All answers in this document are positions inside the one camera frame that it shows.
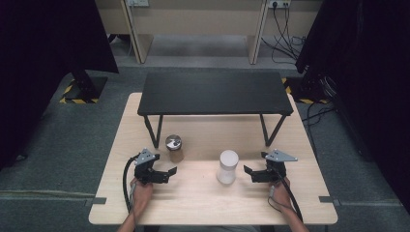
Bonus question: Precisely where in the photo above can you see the person's right hand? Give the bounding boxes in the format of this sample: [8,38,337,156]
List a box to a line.
[269,178,293,212]

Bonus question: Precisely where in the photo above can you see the black curtain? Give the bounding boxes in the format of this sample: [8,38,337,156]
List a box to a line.
[0,0,120,170]
[295,0,410,217]

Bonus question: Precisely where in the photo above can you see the white plastic bottle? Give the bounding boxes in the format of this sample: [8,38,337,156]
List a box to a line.
[216,149,240,186]

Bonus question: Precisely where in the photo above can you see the glass jar with silver lid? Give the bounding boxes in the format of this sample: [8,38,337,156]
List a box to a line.
[164,133,186,163]

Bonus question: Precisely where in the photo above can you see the thin cable with grey plug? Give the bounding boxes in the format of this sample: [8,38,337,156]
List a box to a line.
[267,185,285,214]
[128,182,137,212]

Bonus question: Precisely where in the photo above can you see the black stand base striped tape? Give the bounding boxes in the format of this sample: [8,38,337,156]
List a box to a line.
[280,75,332,105]
[59,70,108,104]

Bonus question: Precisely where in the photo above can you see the black metal shelf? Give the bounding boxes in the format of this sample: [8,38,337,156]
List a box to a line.
[137,71,295,149]

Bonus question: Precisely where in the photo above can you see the beige desk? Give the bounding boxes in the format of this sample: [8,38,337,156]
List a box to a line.
[94,0,323,66]

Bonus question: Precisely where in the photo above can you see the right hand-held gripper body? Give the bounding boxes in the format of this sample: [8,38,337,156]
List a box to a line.
[264,148,298,184]

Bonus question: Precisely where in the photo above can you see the thick black gripper cable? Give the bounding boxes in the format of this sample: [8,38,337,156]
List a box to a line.
[274,167,304,223]
[122,154,141,214]

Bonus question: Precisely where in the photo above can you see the black cables on floor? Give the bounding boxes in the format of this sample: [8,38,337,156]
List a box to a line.
[260,3,308,66]

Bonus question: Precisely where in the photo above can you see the black cable on floor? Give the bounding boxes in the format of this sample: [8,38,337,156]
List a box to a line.
[301,101,337,159]

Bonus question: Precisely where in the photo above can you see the person's left hand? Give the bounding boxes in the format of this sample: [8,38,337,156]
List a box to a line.
[130,178,154,211]

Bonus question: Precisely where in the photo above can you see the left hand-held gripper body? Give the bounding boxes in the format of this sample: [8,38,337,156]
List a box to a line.
[133,148,162,186]

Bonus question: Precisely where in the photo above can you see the grey floor tape strip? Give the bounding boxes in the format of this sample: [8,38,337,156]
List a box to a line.
[0,189,107,207]
[318,195,404,207]

